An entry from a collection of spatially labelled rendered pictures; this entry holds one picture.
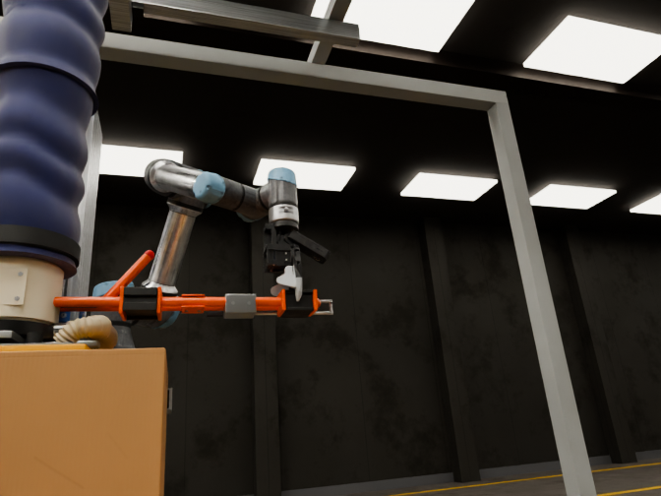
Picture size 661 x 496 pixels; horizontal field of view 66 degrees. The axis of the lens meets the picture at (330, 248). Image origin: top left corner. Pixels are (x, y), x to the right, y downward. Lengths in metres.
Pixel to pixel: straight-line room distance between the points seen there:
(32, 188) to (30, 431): 0.50
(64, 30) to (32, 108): 0.22
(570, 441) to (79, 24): 3.31
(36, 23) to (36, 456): 0.94
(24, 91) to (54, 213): 0.30
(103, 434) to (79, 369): 0.12
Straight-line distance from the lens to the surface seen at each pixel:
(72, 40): 1.44
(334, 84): 3.81
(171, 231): 1.71
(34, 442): 1.02
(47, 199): 1.23
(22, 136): 1.30
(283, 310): 1.19
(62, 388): 1.01
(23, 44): 1.43
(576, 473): 3.68
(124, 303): 1.17
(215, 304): 1.18
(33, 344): 1.08
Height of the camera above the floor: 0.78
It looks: 20 degrees up
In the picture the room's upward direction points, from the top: 4 degrees counter-clockwise
